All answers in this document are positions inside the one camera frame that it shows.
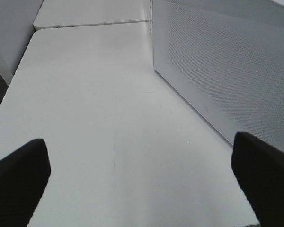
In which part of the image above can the white microwave door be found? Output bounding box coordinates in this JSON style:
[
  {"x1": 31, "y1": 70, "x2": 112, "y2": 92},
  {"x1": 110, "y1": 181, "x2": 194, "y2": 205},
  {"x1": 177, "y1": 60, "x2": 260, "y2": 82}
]
[{"x1": 152, "y1": 0, "x2": 284, "y2": 152}]

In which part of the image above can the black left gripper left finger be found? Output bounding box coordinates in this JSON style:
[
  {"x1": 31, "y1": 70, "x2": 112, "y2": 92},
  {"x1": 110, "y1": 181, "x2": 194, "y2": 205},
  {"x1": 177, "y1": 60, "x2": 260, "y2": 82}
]
[{"x1": 0, "y1": 139, "x2": 51, "y2": 227}]

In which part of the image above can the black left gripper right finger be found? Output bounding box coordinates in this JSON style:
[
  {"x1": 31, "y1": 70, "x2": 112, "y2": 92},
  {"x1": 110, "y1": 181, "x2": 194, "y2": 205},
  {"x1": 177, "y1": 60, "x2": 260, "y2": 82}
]
[{"x1": 231, "y1": 132, "x2": 284, "y2": 227}]

